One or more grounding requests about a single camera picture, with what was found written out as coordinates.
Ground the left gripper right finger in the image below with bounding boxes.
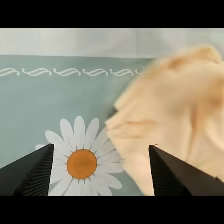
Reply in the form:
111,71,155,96
148,144,224,197

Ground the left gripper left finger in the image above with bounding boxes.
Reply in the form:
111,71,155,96
0,143,55,197

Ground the cream T-shirt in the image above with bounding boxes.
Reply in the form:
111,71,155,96
104,44,224,197

